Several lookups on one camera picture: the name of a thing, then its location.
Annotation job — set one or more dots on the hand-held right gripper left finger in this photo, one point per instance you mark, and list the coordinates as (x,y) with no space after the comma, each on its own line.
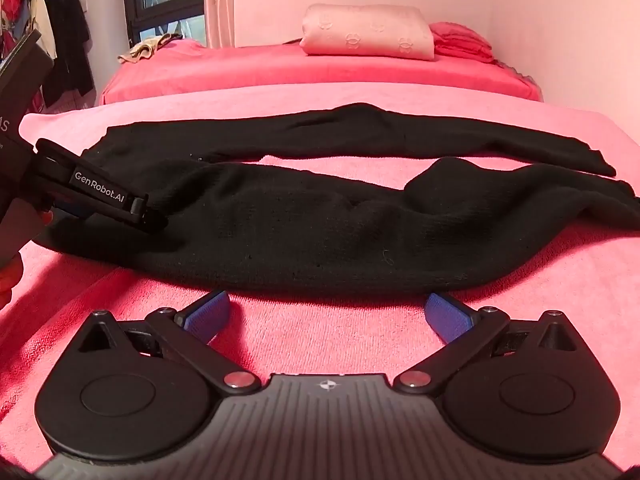
(209,316)

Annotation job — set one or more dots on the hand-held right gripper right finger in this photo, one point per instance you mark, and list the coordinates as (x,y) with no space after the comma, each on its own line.
(445,319)

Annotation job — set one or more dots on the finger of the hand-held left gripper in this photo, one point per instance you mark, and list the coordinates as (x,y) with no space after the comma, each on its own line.
(102,191)

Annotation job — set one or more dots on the black pants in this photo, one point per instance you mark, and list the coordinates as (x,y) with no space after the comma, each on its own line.
(300,220)

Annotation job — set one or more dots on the person's left hand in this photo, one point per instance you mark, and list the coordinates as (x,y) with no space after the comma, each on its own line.
(10,282)

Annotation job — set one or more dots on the hanging black garment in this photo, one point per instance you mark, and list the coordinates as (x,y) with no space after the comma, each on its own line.
(72,45)

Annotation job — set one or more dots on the hanging white garment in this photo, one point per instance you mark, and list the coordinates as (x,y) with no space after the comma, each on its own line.
(42,20)

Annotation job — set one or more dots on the hanging red garment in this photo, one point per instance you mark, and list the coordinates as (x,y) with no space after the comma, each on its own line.
(12,5)

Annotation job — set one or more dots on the terry bed blanket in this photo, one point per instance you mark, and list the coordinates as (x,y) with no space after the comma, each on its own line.
(345,332)

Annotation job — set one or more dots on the beige crumpled cloth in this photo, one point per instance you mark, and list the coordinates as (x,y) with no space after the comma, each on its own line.
(147,50)

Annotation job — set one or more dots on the pink curtain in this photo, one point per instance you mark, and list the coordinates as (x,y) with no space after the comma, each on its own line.
(218,2)

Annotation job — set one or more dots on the bed with red cover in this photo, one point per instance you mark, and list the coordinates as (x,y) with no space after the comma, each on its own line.
(300,71)

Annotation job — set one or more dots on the red folded cloth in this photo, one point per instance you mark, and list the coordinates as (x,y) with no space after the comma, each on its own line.
(462,42)

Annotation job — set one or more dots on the pink embossed pillow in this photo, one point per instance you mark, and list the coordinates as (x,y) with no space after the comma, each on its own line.
(367,32)

